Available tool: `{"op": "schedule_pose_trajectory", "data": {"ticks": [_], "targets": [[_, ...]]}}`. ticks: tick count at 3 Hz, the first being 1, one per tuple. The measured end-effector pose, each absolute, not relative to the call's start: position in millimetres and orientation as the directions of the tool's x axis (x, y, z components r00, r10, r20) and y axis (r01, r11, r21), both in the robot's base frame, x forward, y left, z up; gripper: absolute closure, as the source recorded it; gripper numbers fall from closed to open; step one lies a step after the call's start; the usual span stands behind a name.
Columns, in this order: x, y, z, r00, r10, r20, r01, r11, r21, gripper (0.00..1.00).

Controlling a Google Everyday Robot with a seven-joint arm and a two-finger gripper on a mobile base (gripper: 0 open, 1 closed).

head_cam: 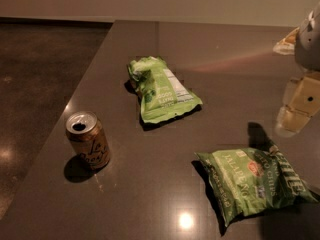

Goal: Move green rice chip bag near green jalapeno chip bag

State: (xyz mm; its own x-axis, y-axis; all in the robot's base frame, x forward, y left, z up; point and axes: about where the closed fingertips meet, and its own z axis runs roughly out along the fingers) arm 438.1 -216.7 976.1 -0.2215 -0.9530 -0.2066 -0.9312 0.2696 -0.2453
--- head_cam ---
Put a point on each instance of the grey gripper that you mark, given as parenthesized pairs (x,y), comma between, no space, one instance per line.
(309,44)

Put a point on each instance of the green rice chip bag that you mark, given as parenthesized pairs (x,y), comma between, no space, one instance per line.
(162,96)

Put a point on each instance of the green jalapeno chip bag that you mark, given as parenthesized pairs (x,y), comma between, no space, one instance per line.
(249,181)

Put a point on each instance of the orange soda can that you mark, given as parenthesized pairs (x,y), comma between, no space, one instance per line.
(87,137)

